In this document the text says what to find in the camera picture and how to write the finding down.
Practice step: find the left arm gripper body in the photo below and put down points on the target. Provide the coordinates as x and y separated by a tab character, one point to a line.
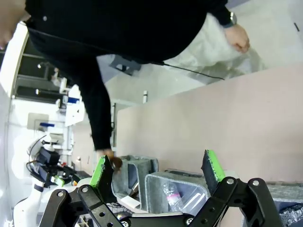
47	156

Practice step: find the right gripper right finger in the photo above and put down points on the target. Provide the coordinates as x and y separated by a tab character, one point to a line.
213	170

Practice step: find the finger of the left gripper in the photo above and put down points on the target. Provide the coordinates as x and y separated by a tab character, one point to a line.
58	181

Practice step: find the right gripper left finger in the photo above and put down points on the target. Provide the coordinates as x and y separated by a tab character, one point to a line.
98	179

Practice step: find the person left forearm black sleeve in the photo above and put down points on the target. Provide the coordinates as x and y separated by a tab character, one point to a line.
220	11

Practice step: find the person right forearm black sleeve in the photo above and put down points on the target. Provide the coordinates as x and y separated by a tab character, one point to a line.
101	127

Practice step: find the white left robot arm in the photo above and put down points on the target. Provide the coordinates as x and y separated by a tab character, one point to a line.
28	205

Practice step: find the person right hand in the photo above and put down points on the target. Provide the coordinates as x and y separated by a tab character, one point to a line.
107	153

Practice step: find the person left hand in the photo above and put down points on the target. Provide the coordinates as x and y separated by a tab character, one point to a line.
239	39

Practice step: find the white flat box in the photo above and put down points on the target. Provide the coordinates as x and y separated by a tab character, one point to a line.
129	202

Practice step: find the plastic bottle with pink label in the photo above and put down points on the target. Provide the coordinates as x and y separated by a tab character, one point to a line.
171	194

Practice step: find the white cardboard box blue label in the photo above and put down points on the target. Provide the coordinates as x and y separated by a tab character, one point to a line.
75	94

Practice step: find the white storage rack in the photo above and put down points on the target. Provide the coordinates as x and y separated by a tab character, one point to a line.
21	47

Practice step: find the grey stool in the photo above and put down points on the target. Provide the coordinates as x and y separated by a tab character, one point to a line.
123	62

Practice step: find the white plastic bag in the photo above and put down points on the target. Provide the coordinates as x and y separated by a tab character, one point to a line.
213	49

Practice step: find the person torso black sweater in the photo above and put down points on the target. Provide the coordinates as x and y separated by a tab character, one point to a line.
118	23

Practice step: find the silver wristwatch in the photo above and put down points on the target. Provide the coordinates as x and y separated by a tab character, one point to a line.
233	18

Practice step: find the white post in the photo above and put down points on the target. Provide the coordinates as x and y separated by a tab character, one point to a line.
145	97

